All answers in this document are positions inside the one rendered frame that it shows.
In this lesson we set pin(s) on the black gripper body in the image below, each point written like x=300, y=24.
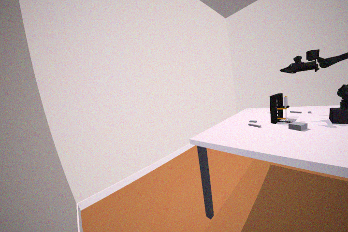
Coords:
x=298, y=68

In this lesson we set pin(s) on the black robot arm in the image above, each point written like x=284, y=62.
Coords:
x=324, y=63

